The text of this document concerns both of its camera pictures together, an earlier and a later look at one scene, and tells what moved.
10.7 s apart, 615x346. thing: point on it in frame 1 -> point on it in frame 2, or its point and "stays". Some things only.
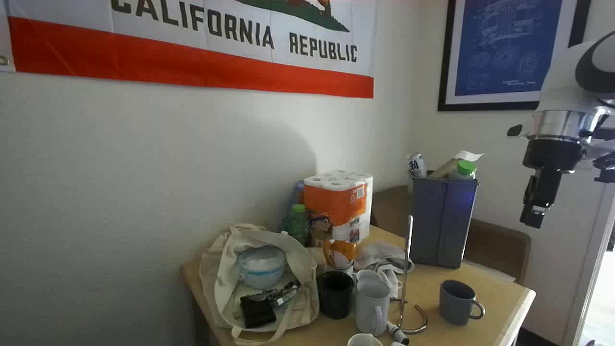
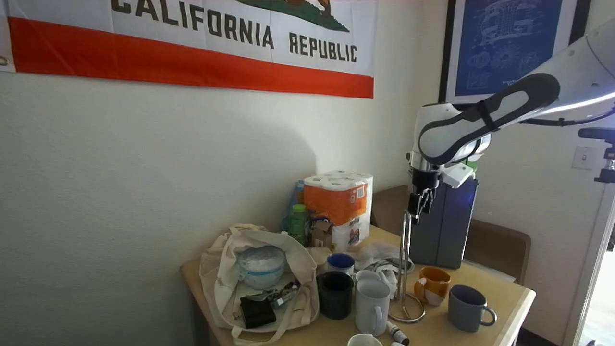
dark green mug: x=335 y=295 stays
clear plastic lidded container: x=262 y=266 stays
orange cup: x=341 y=255 -> x=432 y=286
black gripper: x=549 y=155 -> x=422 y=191
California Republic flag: x=282 y=47 stays
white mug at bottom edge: x=364 y=339 stays
